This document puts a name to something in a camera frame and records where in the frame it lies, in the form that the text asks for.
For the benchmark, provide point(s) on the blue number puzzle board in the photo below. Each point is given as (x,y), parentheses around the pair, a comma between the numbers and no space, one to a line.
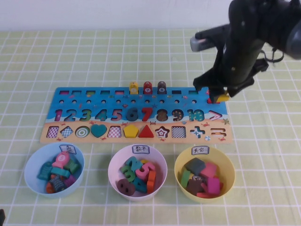
(141,123)

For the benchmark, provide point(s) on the white patterned small piece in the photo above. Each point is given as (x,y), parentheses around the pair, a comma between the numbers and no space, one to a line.
(197,178)

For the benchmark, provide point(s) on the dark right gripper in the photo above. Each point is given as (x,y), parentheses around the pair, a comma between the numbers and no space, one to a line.
(237,63)

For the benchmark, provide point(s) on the coral red shape piece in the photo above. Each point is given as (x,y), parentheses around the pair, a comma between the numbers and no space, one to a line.
(204,195)

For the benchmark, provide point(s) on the light blue bowl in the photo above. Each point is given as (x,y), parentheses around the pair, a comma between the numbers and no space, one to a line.
(31,181)

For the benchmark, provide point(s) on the teal heart piece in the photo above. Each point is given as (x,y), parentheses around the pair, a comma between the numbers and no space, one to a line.
(98,130)

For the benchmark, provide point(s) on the yellow pentagon piece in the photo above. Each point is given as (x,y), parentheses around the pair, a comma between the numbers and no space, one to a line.
(130,131)

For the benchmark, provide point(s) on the dark grey fish piece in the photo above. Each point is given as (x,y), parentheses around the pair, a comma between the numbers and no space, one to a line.
(57,184)

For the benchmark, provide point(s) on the yellow number piece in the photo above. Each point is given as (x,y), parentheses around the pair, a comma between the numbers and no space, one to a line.
(144,161)

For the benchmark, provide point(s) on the orange number piece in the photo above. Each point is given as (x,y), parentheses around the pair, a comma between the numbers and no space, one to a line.
(151,181)

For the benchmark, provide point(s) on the yellow equals sign piece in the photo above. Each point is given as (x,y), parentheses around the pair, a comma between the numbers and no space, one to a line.
(223,97)

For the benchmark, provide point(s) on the purple fish piece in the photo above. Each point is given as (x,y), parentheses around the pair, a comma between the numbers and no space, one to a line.
(70,180)

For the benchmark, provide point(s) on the magenta rectangle piece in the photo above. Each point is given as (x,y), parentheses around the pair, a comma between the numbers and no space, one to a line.
(213,185)

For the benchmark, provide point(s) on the teal number two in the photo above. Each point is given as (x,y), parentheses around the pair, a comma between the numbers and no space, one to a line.
(132,163)

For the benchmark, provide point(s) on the dark grey diamond piece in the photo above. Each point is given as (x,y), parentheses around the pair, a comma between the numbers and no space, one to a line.
(194,166)

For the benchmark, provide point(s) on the green shape piece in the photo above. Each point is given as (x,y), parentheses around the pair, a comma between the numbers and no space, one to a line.
(185,178)

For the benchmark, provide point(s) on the green fish piece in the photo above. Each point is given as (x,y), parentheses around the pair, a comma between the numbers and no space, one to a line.
(72,166)

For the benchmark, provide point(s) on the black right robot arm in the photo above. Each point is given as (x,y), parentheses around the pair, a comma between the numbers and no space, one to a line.
(270,18)

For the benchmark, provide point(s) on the dark blue number six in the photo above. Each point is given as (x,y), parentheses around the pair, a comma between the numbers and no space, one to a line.
(131,116)

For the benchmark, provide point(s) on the paper label on blue bowl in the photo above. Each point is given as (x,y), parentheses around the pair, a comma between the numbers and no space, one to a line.
(68,149)

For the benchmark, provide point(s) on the brown fish peg piece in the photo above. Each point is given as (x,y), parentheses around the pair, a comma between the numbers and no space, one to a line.
(162,89)

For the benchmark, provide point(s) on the pink square piece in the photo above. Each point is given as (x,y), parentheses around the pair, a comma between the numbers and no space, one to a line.
(209,170)

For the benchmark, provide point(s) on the green number three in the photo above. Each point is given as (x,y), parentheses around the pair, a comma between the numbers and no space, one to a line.
(127,174)

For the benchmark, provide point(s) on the teal striped fish piece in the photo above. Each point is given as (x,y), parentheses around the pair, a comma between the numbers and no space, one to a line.
(44,173)

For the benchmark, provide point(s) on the red triangle piece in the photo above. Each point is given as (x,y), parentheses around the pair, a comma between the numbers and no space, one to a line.
(146,133)

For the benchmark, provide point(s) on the pale pink bowl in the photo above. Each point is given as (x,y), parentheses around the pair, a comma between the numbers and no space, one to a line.
(162,174)

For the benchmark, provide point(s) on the red number seven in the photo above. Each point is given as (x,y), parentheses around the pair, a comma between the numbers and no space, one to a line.
(147,114)

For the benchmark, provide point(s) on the brown number eight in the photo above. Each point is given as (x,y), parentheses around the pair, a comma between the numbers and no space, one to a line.
(125,187)

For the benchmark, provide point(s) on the orange fish piece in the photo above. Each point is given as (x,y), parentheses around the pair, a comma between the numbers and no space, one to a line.
(49,187)

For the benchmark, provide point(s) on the green checkered tablecloth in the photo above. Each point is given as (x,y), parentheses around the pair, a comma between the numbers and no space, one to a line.
(70,58)

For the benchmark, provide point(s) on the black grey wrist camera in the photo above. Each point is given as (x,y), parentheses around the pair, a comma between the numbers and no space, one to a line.
(204,40)

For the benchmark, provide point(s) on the paper label on yellow bowl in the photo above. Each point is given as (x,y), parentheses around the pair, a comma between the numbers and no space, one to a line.
(200,150)

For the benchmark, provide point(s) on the brown star piece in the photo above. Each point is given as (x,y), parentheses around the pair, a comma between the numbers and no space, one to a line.
(194,187)

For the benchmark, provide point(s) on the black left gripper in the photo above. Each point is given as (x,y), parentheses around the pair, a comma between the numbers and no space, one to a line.
(2,217)

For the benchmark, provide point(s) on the yellow bowl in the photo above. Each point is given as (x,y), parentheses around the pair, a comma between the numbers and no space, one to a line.
(229,179)

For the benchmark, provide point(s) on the teal plain fish piece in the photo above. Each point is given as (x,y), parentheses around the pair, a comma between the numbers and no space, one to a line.
(60,172)

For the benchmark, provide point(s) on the yellow fish peg piece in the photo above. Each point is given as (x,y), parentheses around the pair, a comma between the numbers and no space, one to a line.
(133,89)

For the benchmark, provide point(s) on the red minus sign piece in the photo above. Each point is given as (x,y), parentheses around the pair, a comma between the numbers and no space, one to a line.
(208,101)

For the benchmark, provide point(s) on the teal number four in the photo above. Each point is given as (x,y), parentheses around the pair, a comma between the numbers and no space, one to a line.
(140,186)

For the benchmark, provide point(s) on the paper label on pink bowl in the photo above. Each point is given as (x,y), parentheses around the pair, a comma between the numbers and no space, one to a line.
(141,149)

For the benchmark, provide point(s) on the pink fish piece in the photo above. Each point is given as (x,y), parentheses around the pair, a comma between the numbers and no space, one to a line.
(61,160)

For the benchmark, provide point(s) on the pink number five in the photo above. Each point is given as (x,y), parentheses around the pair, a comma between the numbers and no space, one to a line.
(144,170)

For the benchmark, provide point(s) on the red fish peg piece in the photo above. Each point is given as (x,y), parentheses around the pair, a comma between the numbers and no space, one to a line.
(148,89)

